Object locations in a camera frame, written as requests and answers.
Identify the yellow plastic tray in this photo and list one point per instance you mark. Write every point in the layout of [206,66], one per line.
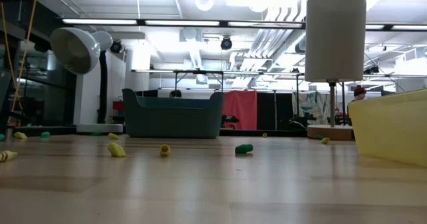
[393,130]

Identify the teal plastic bin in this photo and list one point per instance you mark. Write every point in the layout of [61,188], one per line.
[173,120]

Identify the black panel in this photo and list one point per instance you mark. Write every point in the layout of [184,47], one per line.
[267,112]

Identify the black frame crossbar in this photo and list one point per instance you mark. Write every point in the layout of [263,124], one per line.
[283,133]

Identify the black round ceiling device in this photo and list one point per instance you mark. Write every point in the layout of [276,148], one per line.
[226,44]
[115,46]

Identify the red box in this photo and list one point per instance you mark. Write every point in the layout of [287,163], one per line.
[117,106]

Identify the black machine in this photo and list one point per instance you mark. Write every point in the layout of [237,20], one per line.
[300,124]

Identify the striped yellow crayon stub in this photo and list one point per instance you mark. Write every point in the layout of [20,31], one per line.
[6,155]

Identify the white teal patterned cloth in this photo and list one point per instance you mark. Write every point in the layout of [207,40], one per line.
[312,104]

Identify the table lamp white cylinder shade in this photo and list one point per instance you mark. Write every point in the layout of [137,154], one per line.
[335,34]

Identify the red cloth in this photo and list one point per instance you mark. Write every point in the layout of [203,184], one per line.
[241,110]

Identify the white desk lamp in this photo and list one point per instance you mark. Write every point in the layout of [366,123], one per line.
[75,50]

